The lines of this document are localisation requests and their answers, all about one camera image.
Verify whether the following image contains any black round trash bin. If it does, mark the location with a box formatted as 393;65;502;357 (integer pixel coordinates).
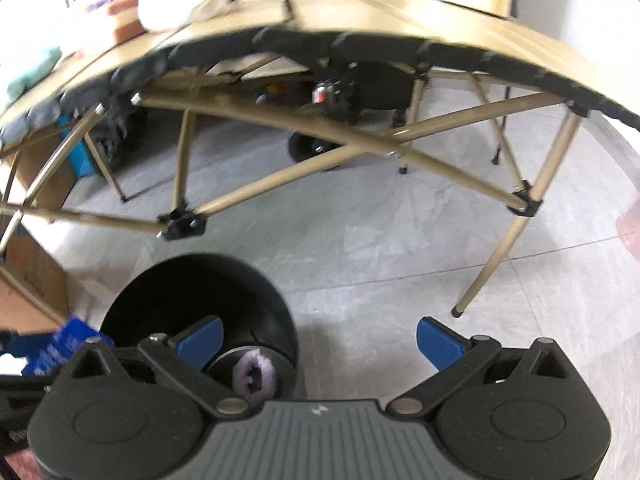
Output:
100;252;299;400

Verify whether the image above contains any black wagon cart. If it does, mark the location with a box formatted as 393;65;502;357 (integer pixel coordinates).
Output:
286;58;426;165

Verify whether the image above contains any pink fluffy rug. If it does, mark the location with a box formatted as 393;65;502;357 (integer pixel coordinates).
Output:
1;448;42;480

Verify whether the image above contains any blue printed box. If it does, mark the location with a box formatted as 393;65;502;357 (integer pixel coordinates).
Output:
1;318;115;376

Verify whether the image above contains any cardboard box with green bag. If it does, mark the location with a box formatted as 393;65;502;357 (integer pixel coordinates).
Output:
0;228;70;334

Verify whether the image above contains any tan folding camping table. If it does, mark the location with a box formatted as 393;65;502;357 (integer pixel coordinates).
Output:
1;0;639;316

